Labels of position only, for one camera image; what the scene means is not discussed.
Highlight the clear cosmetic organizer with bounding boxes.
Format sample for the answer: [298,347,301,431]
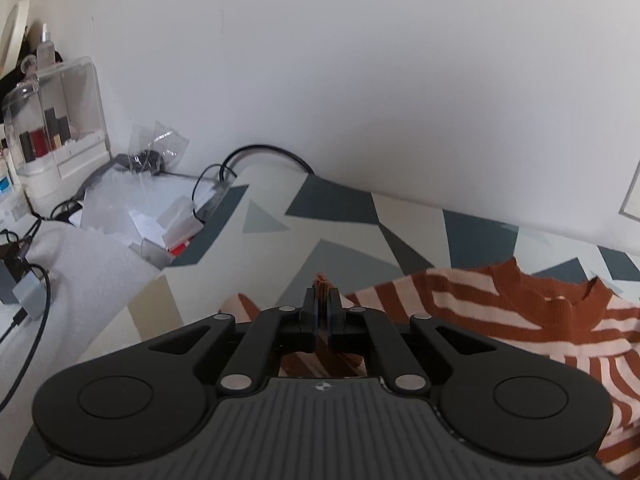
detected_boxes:
[1,56,112,197]

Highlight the thick black cable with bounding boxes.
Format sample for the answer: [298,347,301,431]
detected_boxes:
[220,144,317,177]

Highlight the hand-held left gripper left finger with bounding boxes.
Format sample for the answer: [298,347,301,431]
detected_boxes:
[144,287,318,396]

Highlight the dark grey device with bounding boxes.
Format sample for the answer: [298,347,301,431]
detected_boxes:
[0,244,28,307]

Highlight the grey adapter box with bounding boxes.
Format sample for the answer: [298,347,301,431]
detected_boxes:
[11,265,52,320]

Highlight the clear spray bottle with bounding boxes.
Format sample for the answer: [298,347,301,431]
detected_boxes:
[36,22,60,70]

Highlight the crumpled clear plastic bag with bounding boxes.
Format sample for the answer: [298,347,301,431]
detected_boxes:
[126,121,192,177]

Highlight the geometric print bed sheet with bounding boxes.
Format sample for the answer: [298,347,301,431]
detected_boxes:
[0,164,640,480]

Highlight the brown pink striped sweater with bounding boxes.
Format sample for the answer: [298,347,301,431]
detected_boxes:
[219,257,640,477]

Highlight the black adapter cable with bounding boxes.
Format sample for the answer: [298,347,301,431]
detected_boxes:
[0,264,55,412]

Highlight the pile of clear plastic wrappers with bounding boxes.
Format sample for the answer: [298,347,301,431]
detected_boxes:
[79,170,236,267]

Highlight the thin black cable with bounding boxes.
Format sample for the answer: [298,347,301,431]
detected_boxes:
[191,162,238,223]

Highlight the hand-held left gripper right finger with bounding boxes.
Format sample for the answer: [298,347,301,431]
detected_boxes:
[327,289,502,398]

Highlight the white towel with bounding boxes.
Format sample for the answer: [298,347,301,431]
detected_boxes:
[0,219,168,376]

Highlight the white box with blue label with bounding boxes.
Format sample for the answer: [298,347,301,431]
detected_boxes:
[0,157,27,222]

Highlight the round mirror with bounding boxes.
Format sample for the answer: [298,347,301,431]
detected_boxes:
[0,0,30,77]

